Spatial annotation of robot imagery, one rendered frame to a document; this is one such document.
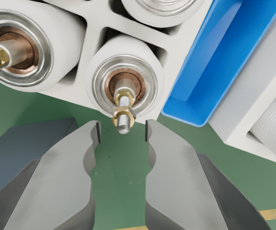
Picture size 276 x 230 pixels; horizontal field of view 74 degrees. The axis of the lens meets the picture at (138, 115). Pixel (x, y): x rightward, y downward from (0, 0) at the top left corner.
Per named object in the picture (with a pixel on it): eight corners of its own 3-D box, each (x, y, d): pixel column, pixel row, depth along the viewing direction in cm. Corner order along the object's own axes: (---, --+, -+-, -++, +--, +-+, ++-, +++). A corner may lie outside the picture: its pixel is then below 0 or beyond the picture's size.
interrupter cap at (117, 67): (161, 108, 23) (162, 111, 23) (103, 120, 24) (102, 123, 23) (151, 46, 20) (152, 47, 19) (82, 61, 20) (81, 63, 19)
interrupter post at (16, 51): (30, 43, 19) (13, 48, 16) (28, 65, 20) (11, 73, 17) (5, 34, 18) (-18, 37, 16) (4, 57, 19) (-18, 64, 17)
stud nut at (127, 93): (119, 86, 18) (119, 89, 17) (136, 92, 18) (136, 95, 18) (113, 103, 19) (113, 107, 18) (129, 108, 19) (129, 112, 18)
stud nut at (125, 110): (118, 101, 15) (117, 106, 14) (138, 108, 15) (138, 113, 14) (110, 122, 15) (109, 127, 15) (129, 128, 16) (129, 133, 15)
